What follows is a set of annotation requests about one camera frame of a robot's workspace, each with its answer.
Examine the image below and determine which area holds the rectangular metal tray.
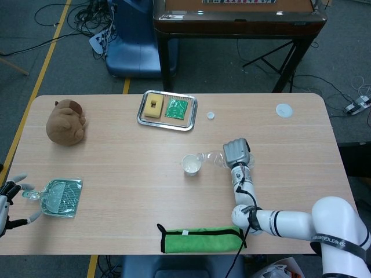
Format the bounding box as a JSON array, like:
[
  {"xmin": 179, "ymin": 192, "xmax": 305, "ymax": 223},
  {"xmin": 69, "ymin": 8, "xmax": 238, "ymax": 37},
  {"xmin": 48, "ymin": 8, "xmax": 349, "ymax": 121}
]
[{"xmin": 136, "ymin": 90, "xmax": 198, "ymax": 132}]

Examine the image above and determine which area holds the green packet at left edge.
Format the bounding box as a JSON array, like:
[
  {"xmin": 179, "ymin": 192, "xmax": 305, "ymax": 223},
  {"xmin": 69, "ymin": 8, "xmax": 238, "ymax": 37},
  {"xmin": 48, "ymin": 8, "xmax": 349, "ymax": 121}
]
[{"xmin": 22, "ymin": 178, "xmax": 84, "ymax": 219}]

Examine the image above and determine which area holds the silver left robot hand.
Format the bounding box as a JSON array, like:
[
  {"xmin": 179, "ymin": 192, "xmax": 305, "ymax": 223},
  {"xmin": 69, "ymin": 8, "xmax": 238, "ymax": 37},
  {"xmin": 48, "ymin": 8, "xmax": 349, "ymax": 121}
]
[{"xmin": 0, "ymin": 173, "xmax": 43, "ymax": 237}]

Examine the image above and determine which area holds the dark wooden mahjong table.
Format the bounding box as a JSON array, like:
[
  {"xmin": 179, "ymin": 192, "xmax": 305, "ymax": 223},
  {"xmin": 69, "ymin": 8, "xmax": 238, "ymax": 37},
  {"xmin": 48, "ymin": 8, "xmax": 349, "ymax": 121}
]
[{"xmin": 152, "ymin": 0, "xmax": 325, "ymax": 93}]

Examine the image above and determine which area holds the transparent plastic water bottle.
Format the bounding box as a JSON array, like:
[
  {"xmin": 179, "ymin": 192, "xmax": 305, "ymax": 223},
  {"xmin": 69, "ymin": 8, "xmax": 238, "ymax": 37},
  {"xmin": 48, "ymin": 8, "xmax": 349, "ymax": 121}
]
[{"xmin": 197, "ymin": 149, "xmax": 256, "ymax": 170}]

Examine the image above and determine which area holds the yellow sponge with square hole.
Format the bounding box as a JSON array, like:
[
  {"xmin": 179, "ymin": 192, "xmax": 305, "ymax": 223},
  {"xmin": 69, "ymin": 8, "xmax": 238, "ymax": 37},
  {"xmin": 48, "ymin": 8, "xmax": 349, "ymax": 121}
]
[{"xmin": 143, "ymin": 93, "xmax": 165, "ymax": 119}]

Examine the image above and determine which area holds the blue machine base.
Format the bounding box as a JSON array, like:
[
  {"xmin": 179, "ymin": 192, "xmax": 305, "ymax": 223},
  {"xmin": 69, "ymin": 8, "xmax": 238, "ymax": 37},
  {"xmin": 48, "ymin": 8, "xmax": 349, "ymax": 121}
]
[{"xmin": 104, "ymin": 0, "xmax": 178, "ymax": 79}]

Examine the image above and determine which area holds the brown plush toy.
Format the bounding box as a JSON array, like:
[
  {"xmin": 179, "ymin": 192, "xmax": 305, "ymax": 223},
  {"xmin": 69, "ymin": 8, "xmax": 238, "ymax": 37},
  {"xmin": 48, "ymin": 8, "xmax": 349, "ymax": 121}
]
[{"xmin": 45, "ymin": 98, "xmax": 87, "ymax": 147}]

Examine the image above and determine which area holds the black floor cable bundle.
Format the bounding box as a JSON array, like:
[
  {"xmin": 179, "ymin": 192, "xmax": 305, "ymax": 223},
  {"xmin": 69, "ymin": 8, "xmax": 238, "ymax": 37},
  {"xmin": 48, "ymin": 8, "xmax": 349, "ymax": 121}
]
[{"xmin": 0, "ymin": 0, "xmax": 117, "ymax": 60}]

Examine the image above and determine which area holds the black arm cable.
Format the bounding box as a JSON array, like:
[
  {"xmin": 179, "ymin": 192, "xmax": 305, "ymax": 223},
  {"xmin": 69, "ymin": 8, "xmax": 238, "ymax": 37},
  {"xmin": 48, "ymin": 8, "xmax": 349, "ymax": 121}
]
[{"xmin": 224, "ymin": 163, "xmax": 263, "ymax": 278}]

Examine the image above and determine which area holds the black folding stand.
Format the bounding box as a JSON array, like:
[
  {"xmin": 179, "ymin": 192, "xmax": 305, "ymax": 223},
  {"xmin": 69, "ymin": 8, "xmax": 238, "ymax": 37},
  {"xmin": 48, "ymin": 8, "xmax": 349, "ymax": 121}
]
[{"xmin": 242, "ymin": 40, "xmax": 300, "ymax": 93}]

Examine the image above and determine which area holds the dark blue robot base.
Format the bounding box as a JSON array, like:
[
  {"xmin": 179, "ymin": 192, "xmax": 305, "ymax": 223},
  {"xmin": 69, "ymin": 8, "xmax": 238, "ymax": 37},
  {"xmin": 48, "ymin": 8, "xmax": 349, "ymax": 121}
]
[{"xmin": 120, "ymin": 254, "xmax": 246, "ymax": 278}]

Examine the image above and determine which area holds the white round lid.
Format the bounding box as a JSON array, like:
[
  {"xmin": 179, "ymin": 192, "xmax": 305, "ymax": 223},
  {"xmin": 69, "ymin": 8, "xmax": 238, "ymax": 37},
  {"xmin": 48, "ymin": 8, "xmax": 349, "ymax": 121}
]
[{"xmin": 275, "ymin": 103, "xmax": 294, "ymax": 119}]

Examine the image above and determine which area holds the wooden stick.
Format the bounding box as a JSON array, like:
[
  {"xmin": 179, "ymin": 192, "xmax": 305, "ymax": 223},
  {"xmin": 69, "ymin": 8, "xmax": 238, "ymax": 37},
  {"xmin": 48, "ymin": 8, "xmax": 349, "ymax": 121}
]
[{"xmin": 0, "ymin": 52, "xmax": 30, "ymax": 76}]

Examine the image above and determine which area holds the white printed paper cup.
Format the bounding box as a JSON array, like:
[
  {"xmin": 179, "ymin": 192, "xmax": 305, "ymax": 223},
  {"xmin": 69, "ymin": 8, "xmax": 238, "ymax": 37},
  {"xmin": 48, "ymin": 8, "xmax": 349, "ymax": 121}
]
[{"xmin": 181, "ymin": 154, "xmax": 202, "ymax": 177}]

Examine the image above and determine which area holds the white power strip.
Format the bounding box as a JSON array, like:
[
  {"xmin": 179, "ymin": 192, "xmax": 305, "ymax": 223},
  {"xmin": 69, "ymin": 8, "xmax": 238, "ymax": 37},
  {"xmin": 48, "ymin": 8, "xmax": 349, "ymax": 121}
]
[{"xmin": 344, "ymin": 95, "xmax": 371, "ymax": 116}]

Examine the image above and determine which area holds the white socket strip with plugs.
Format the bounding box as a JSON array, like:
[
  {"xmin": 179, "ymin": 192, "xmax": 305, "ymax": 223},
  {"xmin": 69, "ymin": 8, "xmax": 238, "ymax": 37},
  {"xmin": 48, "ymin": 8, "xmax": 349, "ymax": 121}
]
[{"xmin": 89, "ymin": 28, "xmax": 113, "ymax": 56}]

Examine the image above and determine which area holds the green black-edged microfiber cloth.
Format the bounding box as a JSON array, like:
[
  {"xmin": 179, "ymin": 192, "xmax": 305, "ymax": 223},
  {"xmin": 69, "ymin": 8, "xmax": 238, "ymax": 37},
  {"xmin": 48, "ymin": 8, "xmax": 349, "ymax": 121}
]
[{"xmin": 157, "ymin": 223, "xmax": 248, "ymax": 254}]

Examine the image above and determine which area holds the black box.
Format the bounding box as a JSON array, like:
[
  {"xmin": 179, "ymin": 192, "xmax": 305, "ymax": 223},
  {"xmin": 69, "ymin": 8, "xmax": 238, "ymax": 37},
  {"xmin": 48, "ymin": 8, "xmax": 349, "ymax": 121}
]
[{"xmin": 337, "ymin": 141, "xmax": 371, "ymax": 178}]

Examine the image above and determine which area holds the green foil packet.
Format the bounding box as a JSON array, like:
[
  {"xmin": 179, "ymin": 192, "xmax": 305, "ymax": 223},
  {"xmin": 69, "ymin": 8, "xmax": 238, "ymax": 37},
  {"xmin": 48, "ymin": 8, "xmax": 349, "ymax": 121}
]
[{"xmin": 164, "ymin": 98, "xmax": 190, "ymax": 120}]

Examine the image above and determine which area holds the white plastic bag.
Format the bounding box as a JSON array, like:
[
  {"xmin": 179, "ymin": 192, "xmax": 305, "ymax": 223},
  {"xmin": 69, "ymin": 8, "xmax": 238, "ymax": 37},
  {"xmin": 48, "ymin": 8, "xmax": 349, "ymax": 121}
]
[{"xmin": 249, "ymin": 256, "xmax": 305, "ymax": 278}]

